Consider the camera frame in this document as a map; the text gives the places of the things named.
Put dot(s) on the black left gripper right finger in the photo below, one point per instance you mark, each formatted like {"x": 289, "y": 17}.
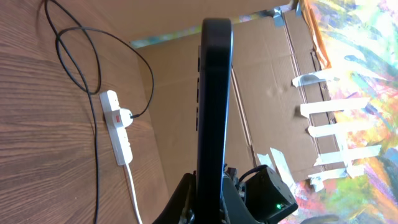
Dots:
{"x": 234, "y": 208}

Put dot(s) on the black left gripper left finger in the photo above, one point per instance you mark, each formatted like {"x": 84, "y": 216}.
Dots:
{"x": 180, "y": 208}

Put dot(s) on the white power strip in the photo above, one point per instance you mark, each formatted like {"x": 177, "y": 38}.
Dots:
{"x": 119, "y": 139}

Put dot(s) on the blue Galaxy smartphone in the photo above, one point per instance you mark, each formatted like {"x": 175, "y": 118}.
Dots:
{"x": 213, "y": 102}

